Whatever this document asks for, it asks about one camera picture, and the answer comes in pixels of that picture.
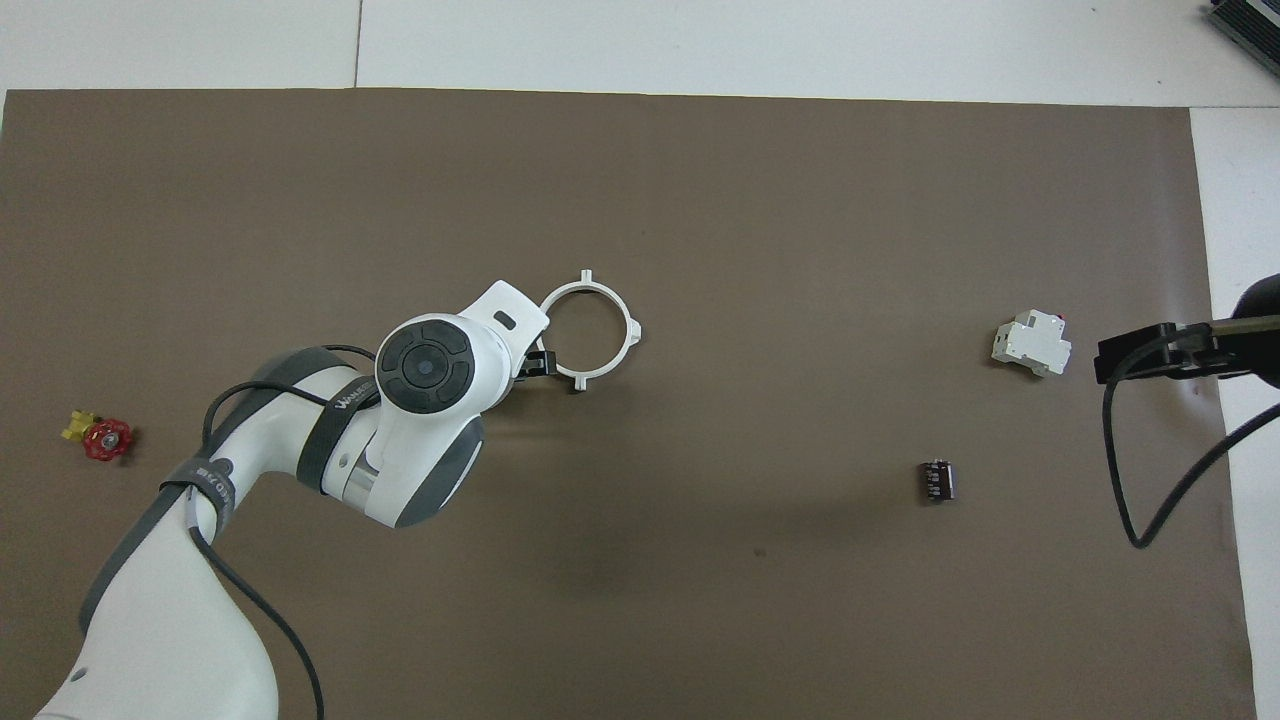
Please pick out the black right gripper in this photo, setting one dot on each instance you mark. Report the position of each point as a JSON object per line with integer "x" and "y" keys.
{"x": 1185, "y": 350}

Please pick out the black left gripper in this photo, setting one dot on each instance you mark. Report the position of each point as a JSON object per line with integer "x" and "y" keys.
{"x": 530, "y": 366}

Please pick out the white half pipe clamp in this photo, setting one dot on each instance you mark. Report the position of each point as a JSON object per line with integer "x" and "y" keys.
{"x": 628, "y": 335}
{"x": 565, "y": 373}

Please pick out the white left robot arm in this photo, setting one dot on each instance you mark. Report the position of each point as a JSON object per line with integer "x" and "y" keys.
{"x": 430, "y": 365}

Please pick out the white circuit breaker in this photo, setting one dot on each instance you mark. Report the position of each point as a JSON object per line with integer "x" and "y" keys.
{"x": 1030, "y": 345}

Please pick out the dark cylindrical capacitor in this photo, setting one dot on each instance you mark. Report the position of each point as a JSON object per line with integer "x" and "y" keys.
{"x": 937, "y": 480}

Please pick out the brown table mat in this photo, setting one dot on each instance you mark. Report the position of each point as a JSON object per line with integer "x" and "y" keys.
{"x": 750, "y": 250}

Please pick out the red yellow valve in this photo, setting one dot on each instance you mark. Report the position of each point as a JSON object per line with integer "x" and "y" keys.
{"x": 108, "y": 440}

